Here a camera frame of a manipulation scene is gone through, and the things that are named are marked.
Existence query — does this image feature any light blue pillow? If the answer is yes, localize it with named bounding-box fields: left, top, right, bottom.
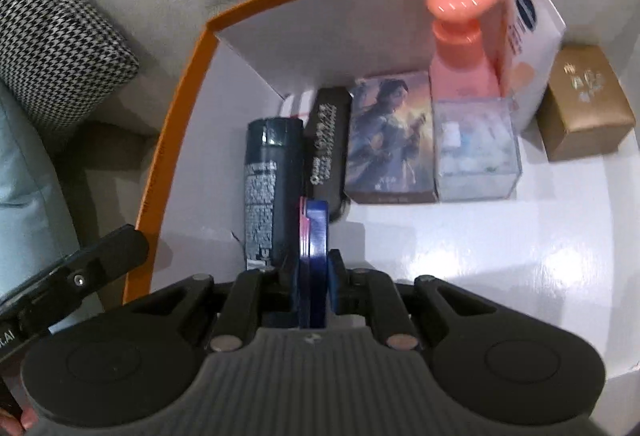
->
left=0, top=86, right=83, bottom=309

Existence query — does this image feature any black case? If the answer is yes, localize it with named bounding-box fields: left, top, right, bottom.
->
left=302, top=86, right=352, bottom=223

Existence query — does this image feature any clear plastic box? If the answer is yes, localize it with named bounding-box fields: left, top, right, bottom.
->
left=432, top=96, right=523, bottom=203

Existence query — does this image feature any pink pump bottle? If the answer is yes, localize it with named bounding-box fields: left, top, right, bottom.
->
left=425, top=0, right=511, bottom=102

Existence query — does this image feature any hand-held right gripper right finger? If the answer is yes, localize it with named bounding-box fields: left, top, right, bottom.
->
left=327, top=249, right=501, bottom=351

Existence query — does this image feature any blue box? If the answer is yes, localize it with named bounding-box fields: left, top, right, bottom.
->
left=298, top=197, right=331, bottom=329

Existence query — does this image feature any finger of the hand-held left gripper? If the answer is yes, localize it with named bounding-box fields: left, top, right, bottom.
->
left=65, top=224, right=150, bottom=303

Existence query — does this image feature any gold brown box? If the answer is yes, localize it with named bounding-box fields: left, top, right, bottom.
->
left=537, top=44, right=637, bottom=163

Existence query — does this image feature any person's left hand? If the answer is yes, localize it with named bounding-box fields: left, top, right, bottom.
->
left=0, top=408, right=37, bottom=432

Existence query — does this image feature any dark blue spray can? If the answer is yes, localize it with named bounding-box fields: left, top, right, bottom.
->
left=242, top=117, right=305, bottom=271

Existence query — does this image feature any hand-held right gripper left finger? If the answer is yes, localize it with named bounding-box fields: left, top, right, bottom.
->
left=125, top=261, right=303, bottom=353

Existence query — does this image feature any orange cardboard box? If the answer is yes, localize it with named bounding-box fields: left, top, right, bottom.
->
left=122, top=0, right=640, bottom=377

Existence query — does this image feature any black white houndstooth pillow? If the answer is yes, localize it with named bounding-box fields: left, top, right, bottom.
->
left=0, top=0, right=141, bottom=134

